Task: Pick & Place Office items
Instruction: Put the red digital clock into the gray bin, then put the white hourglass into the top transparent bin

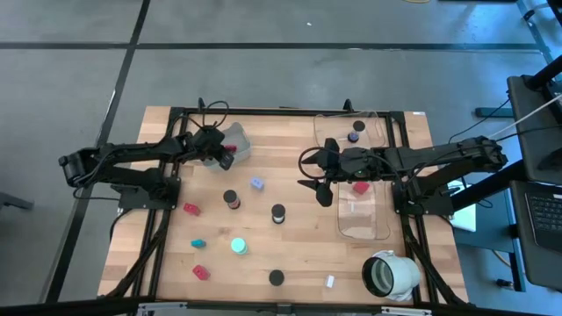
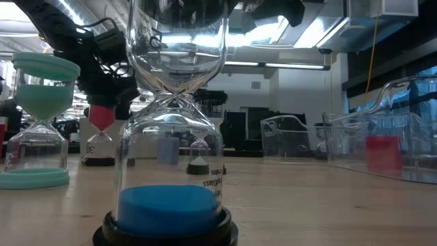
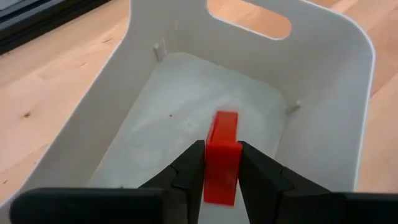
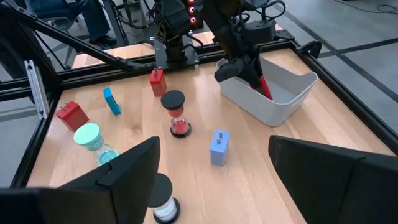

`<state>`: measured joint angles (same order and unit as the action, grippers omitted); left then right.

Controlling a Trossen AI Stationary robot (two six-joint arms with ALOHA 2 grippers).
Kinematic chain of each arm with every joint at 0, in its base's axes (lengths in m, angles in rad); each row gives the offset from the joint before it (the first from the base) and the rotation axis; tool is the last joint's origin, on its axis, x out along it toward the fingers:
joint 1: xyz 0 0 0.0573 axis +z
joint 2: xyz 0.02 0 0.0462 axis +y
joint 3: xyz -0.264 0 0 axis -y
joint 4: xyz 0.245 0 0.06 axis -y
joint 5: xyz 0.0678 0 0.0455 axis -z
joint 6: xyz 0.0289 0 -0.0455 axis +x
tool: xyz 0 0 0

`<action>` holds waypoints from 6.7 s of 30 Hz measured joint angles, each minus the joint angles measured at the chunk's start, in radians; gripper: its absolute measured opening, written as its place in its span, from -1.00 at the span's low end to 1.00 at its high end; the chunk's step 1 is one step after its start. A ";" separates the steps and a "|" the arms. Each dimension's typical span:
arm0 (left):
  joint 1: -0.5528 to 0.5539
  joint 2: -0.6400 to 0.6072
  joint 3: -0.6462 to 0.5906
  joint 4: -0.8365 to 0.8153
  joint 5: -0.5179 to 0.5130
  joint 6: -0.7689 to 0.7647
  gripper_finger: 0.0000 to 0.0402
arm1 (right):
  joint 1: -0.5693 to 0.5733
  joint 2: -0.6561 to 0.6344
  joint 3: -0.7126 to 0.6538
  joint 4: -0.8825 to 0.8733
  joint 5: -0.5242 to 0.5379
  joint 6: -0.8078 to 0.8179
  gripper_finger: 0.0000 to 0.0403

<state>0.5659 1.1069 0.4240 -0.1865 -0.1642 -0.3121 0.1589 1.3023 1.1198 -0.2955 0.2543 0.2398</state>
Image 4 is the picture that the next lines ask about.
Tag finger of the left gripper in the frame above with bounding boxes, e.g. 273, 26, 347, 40
213, 57, 248, 83
247, 54, 266, 90

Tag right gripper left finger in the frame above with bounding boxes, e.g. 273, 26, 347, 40
0, 136, 161, 224

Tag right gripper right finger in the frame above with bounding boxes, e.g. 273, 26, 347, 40
269, 135, 398, 224

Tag red power adapter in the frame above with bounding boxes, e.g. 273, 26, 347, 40
257, 75, 274, 101

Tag mint green capped hourglass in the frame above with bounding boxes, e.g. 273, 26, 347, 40
73, 123, 121, 166

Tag red sand hourglass black caps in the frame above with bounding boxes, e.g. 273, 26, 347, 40
160, 90, 192, 139

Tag white sand hourglass black caps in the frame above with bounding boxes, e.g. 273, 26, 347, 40
149, 173, 182, 224

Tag red cube wall charger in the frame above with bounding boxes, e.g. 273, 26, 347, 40
149, 67, 168, 98
55, 101, 90, 132

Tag lavender cube wall charger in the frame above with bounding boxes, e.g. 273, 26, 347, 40
209, 129, 231, 167

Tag blue power adapter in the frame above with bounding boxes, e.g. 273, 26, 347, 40
103, 86, 122, 116

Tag white plastic bin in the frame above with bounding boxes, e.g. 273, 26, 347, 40
216, 55, 319, 128

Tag black control box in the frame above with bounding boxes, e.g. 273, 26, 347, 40
185, 0, 206, 29

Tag person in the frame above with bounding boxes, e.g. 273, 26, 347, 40
24, 0, 118, 48

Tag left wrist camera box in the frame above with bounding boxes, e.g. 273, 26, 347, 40
243, 17, 278, 45

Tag black aluminium table frame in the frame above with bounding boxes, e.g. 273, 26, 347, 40
0, 0, 398, 187

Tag silver aluminium bracket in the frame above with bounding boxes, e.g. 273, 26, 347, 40
24, 59, 50, 120

